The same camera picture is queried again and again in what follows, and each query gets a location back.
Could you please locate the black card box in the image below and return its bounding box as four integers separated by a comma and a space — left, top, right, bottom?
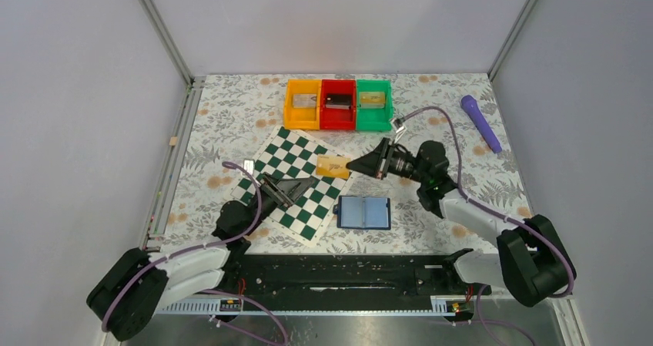
324, 93, 353, 110

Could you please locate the purple toy microphone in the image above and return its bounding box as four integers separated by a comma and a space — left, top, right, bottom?
460, 95, 503, 154

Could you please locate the green white chessboard mat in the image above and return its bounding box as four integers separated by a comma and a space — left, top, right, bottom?
253, 126, 353, 246

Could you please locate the floral table mat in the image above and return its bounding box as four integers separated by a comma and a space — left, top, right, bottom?
160, 72, 544, 257

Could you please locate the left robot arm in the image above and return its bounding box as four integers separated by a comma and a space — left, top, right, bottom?
86, 173, 317, 341

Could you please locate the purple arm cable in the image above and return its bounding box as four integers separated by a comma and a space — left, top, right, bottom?
101, 161, 290, 346
400, 106, 578, 346

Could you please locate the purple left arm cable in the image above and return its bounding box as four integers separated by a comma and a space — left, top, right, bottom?
101, 161, 290, 346

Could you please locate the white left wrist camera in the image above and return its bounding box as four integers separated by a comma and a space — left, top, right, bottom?
243, 159, 256, 176

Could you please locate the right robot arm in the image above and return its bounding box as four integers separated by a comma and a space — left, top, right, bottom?
347, 138, 577, 307

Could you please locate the silver card box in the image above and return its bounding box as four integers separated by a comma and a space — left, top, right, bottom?
291, 93, 317, 109

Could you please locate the gold card box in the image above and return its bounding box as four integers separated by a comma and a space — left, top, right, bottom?
358, 91, 387, 109

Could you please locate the yellow plastic bin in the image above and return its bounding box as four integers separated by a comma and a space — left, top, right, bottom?
283, 79, 322, 130

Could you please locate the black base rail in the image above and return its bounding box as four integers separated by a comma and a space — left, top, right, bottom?
216, 253, 491, 312

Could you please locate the blue leather card holder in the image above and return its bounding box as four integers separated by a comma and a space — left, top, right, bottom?
333, 196, 392, 230

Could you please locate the red plastic bin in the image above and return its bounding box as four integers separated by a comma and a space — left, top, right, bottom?
320, 79, 357, 130

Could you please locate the green plastic bin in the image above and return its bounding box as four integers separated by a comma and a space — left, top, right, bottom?
356, 79, 394, 132

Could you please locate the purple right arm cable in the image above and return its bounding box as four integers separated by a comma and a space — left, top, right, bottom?
400, 106, 578, 346

